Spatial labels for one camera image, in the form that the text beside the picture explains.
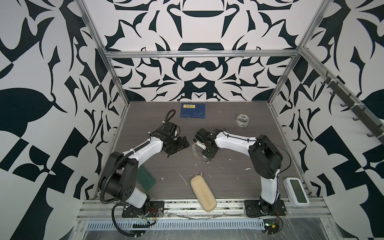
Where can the green circuit board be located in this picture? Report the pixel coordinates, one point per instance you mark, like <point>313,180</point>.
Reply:
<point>272,226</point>

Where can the clear tape roll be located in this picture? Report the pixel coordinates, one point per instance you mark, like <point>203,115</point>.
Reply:
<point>242,120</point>

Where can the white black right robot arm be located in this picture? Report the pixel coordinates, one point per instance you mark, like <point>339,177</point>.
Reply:
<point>264,155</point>

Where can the green translucent plastic case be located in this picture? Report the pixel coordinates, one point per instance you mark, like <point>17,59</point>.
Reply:
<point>145,179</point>

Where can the white slotted cable duct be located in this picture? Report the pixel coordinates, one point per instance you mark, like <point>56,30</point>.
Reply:
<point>184,224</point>

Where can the white digital timer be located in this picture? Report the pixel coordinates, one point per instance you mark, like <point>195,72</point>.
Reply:
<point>296,193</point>

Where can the beige glasses case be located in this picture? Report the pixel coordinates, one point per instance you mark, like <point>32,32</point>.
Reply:
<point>203,193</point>

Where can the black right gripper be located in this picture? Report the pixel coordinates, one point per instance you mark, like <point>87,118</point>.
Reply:
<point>208,156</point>

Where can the black wall hook rack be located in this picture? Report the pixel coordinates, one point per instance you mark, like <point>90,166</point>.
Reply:
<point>351,102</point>

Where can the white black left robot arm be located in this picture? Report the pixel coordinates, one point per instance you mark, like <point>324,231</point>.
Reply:
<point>118,180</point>

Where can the blue book yellow label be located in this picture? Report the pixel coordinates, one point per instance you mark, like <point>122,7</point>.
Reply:
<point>189,110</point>

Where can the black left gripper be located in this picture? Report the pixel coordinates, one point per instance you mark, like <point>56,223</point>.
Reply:
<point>181,145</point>

